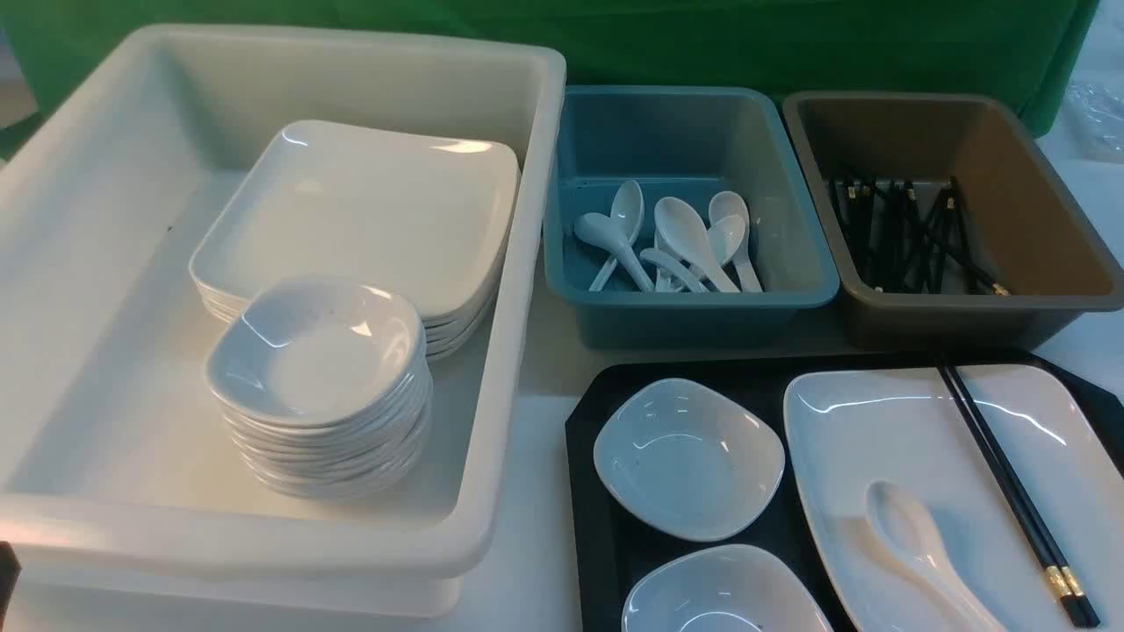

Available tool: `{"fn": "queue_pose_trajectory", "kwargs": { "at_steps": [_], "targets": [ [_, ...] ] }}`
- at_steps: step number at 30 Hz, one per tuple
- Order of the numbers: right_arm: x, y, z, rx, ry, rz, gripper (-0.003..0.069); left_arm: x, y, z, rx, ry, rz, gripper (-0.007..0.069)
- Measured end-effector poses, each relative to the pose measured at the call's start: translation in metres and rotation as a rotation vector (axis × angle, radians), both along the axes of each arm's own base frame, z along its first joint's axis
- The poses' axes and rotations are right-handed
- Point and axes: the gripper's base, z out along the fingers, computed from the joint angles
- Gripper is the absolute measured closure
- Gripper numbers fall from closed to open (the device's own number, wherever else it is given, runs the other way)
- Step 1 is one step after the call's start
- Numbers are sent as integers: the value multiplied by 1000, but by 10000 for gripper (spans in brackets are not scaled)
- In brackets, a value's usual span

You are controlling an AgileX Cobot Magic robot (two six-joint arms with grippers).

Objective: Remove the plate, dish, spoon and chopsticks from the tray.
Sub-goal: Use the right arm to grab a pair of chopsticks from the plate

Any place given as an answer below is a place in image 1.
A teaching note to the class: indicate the white spoon in bin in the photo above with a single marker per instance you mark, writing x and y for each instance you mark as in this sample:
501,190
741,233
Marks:
683,231
724,238
664,262
729,203
627,211
600,231

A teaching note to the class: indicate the green backdrop cloth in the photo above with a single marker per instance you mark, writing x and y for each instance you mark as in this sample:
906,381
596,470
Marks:
1022,53

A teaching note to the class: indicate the pile of black chopsticks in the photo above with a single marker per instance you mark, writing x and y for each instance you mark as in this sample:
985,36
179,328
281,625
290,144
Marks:
908,237

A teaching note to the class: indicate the white small bowl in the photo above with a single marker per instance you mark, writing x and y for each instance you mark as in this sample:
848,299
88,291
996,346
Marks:
734,587
688,461

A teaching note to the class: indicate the brown plastic bin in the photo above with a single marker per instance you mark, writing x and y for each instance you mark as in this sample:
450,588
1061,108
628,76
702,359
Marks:
1025,228

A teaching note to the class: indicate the black serving tray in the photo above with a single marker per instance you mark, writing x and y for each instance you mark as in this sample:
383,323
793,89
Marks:
614,550

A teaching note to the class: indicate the white ceramic soup spoon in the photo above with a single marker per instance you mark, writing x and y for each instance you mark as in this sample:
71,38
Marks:
906,530

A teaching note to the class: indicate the large white plastic tub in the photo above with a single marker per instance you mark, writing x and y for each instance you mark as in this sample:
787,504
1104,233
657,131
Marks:
118,472

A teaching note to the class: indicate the stack of white square plates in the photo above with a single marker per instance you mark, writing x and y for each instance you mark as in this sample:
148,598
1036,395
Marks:
422,216

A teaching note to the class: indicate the large white rice plate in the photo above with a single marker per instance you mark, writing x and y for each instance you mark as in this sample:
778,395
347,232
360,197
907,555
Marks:
847,429

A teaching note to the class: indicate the stack of white small bowls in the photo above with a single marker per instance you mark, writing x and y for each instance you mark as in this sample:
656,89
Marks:
325,387

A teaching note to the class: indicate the blue plastic bin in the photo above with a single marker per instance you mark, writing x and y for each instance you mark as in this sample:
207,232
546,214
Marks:
690,142

